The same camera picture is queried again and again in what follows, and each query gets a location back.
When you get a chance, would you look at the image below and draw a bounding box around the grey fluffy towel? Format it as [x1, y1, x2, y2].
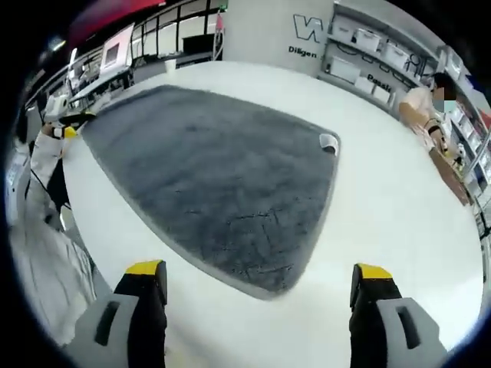
[82, 84, 342, 302]

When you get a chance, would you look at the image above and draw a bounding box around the pink screen monitor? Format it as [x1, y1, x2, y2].
[100, 22, 137, 80]

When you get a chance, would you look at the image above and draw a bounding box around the grey counter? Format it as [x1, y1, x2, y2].
[130, 49, 224, 84]

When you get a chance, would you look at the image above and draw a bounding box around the black monitor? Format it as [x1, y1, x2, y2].
[182, 33, 216, 53]

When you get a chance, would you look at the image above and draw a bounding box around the wooden tray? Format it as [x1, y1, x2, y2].
[427, 147, 471, 206]

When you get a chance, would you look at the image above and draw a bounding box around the small white box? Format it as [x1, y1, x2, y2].
[374, 84, 392, 105]
[354, 76, 375, 95]

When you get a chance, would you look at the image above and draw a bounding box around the large white storage box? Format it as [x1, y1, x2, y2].
[331, 55, 362, 84]

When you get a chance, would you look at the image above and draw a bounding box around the grey metal shelf unit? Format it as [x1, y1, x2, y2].
[318, 0, 491, 235]

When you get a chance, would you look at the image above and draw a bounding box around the white lidded storage bin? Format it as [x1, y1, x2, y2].
[354, 28, 383, 53]
[385, 40, 412, 68]
[331, 17, 356, 40]

